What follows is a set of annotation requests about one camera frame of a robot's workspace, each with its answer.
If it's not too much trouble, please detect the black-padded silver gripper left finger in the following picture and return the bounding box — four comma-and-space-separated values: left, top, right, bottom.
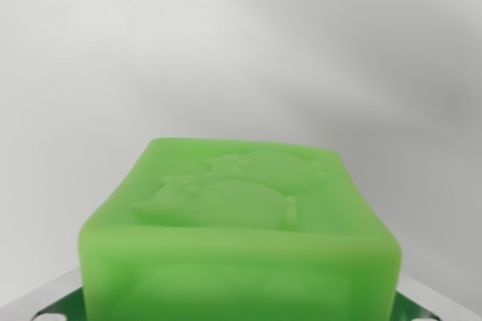
0, 268, 89, 321

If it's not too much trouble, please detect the black-padded silver gripper right finger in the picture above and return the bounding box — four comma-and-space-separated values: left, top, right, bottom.
392, 271, 482, 321

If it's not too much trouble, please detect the green embossed soft cube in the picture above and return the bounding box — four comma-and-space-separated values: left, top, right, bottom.
77, 136, 402, 321

